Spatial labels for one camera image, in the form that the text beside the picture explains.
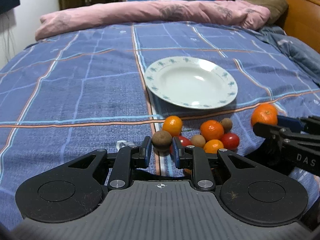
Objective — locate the pink rolled duvet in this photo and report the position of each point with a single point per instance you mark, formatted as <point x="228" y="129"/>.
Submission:
<point x="239" y="13"/>

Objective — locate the brown kiwi fruit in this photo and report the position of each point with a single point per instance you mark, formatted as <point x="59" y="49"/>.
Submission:
<point x="162" y="140"/>

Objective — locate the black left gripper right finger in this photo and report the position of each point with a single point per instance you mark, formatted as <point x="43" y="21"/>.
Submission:
<point x="194" y="159"/>

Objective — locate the brown pillow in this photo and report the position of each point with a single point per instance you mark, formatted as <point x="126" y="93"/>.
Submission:
<point x="276" y="7"/>

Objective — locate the white floral ceramic plate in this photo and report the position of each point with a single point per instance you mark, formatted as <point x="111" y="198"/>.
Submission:
<point x="191" y="82"/>

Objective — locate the wooden headboard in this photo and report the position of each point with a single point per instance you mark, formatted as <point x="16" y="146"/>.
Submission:
<point x="301" y="20"/>

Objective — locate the red cherry tomato left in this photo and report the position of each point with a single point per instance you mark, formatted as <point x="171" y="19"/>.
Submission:
<point x="184" y="142"/>

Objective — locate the tan longan fruit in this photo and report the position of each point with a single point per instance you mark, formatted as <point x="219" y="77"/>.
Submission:
<point x="198" y="140"/>

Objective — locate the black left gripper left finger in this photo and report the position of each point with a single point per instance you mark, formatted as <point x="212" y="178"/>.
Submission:
<point x="127" y="159"/>

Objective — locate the large orange mandarin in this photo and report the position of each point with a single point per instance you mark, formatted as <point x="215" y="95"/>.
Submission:
<point x="265" y="114"/>

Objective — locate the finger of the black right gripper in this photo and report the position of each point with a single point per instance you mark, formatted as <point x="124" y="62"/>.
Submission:
<point x="288" y="139"/>
<point x="310" y="124"/>

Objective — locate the red cherry tomato right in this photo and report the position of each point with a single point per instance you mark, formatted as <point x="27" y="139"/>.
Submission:
<point x="230" y="141"/>

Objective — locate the red cherry tomato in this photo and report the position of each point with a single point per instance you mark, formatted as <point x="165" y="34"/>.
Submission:
<point x="184" y="142"/>
<point x="230" y="141"/>

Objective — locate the blue plaid bed sheet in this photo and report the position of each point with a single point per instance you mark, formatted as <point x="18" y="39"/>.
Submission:
<point x="67" y="95"/>

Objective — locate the small brown longan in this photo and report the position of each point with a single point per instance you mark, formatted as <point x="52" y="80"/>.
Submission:
<point x="227" y="124"/>

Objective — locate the small orange kumquat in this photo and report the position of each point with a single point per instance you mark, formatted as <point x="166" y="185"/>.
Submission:
<point x="213" y="146"/>

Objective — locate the blue grey crumpled blanket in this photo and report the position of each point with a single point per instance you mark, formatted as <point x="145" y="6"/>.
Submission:
<point x="297" y="51"/>

